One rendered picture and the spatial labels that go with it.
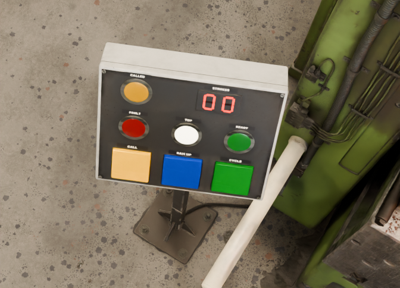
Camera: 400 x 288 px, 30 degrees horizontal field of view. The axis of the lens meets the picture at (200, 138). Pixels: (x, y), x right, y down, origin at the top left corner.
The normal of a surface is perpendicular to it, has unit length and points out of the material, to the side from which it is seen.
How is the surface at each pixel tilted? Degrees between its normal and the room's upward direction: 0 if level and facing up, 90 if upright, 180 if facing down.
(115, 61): 30
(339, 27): 90
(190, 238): 0
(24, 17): 0
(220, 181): 60
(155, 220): 0
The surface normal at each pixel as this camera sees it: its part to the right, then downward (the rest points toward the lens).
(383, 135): -0.53, 0.79
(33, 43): 0.06, -0.33
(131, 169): -0.07, 0.64
